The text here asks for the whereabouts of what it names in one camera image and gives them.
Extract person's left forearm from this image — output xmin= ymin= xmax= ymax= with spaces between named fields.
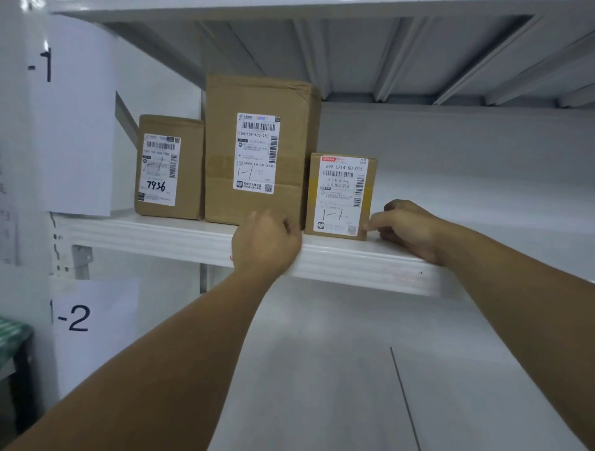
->
xmin=4 ymin=269 xmax=280 ymax=451

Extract person's right hand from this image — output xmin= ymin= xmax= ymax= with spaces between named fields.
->
xmin=362 ymin=199 xmax=449 ymax=266

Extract person's right forearm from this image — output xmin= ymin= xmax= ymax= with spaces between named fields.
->
xmin=434 ymin=221 xmax=595 ymax=451

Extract white metal shelf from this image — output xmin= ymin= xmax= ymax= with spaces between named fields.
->
xmin=46 ymin=0 xmax=595 ymax=451

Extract brown parcel marked 7936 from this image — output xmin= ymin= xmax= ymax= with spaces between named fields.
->
xmin=134 ymin=115 xmax=205 ymax=221

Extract person's left hand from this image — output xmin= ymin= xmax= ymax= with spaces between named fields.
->
xmin=231 ymin=209 xmax=304 ymax=282

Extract white paper shelf label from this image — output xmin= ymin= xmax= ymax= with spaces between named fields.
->
xmin=27 ymin=14 xmax=117 ymax=217
xmin=50 ymin=278 xmax=140 ymax=400

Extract small parcel yellow tape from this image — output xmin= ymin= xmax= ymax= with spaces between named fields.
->
xmin=304 ymin=152 xmax=378 ymax=242

